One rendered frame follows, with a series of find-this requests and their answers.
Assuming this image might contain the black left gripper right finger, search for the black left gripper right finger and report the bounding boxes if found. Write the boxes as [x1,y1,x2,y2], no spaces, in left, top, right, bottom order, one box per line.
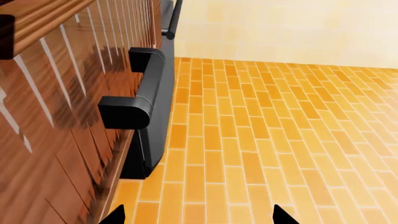
[272,203,300,224]

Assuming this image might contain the black appliance bar handle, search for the black appliance bar handle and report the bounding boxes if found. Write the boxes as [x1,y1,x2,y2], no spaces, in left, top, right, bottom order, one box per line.
[161,0,184,40]

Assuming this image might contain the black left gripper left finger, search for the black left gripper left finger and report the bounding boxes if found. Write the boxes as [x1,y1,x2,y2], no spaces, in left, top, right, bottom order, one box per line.
[98,203,126,224]

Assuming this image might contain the black drawer handle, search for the black drawer handle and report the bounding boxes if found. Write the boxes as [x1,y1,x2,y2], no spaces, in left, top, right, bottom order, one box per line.
[0,14,16,60]

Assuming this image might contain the black cabinet door handle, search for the black cabinet door handle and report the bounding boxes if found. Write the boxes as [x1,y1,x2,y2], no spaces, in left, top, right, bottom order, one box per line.
[97,47,166,129]

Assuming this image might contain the wooden cabinet front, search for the wooden cabinet front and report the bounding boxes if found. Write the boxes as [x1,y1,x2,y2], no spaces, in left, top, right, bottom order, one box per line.
[0,0,165,224]

